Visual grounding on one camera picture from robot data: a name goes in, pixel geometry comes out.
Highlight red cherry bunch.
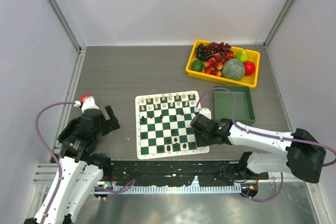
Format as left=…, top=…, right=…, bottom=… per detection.
left=204, top=52, right=234, bottom=77

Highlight black grape bunch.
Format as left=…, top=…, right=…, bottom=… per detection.
left=195, top=43, right=208, bottom=62

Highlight green yellow pear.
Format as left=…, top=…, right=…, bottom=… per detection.
left=235, top=48, right=249, bottom=63

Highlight dark red grape bunch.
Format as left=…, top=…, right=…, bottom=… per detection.
left=204, top=42, right=233, bottom=56

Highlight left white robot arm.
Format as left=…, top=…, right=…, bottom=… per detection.
left=25, top=105, right=120, bottom=223

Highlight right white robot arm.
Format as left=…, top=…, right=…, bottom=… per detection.
left=190, top=113, right=326, bottom=184

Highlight red apple in bin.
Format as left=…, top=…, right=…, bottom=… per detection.
left=244, top=61, right=256, bottom=76

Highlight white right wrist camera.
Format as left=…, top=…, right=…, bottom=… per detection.
left=194, top=108, right=212, bottom=119

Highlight red apple on table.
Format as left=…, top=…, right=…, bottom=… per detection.
left=80, top=94, right=92, bottom=103

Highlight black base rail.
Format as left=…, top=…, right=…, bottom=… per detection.
left=86, top=158, right=268, bottom=187

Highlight green plastic tray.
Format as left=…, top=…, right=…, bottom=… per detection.
left=213, top=85, right=256, bottom=126

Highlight aluminium frame rail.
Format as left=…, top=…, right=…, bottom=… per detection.
left=34, top=159, right=320, bottom=201

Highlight green lime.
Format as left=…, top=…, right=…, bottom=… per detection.
left=191, top=60, right=204, bottom=72

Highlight green white chess board mat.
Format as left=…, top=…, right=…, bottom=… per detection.
left=134, top=91, right=209, bottom=159

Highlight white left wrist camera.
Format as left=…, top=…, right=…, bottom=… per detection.
left=73, top=96, right=99, bottom=113

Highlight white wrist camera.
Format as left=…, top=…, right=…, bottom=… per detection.
left=194, top=108, right=212, bottom=119
left=73, top=96, right=99, bottom=113

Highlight green netted melon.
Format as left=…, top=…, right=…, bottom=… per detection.
left=222, top=59, right=245, bottom=81

